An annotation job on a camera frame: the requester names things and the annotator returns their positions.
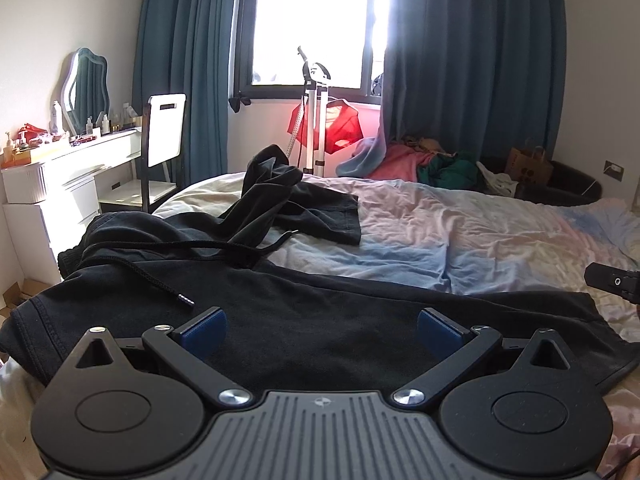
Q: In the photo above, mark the white vanity desk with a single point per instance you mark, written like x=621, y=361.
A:
x=70, y=195

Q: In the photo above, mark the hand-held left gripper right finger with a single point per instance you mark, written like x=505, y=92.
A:
x=439, y=334

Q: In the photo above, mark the standing garment steamer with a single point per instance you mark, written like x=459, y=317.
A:
x=314, y=120

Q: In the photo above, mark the teal curtain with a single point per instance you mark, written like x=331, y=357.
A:
x=190, y=60
x=475, y=60

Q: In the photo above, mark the cardboard box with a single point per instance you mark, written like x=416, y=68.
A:
x=12, y=297

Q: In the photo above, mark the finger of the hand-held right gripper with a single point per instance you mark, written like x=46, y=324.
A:
x=610, y=279

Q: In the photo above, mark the tan garment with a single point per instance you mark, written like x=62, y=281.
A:
x=430, y=145

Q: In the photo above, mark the red hanging garment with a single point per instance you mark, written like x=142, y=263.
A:
x=345, y=125

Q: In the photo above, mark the wooden cosmetics tray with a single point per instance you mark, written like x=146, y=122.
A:
x=35, y=156

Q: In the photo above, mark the black cotton garment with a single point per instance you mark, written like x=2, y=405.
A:
x=310, y=210

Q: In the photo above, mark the dark framed window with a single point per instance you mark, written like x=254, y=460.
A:
x=310, y=20

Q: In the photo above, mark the white lotion bottle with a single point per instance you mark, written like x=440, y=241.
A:
x=56, y=117

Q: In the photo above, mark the bed with pastel sheet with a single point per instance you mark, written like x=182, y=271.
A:
x=450, y=240

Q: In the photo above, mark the wavy framed mirror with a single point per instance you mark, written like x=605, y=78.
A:
x=85, y=90

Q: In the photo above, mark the wall socket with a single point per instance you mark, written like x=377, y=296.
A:
x=614, y=170

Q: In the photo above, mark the brown paper bag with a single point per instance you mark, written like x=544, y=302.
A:
x=530, y=170

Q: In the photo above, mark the black sofa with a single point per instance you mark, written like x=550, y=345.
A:
x=570, y=185

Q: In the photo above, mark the red cosmetic pouch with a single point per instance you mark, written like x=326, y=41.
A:
x=31, y=132

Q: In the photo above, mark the pink garment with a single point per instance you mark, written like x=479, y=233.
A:
x=400, y=165

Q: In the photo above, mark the white backed black chair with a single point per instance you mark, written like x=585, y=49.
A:
x=165, y=130

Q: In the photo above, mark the black hoodie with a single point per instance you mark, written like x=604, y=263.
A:
x=325, y=320

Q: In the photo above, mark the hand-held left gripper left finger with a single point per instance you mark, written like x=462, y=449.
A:
x=204, y=332

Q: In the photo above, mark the light blue garment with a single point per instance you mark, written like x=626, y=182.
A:
x=362, y=157

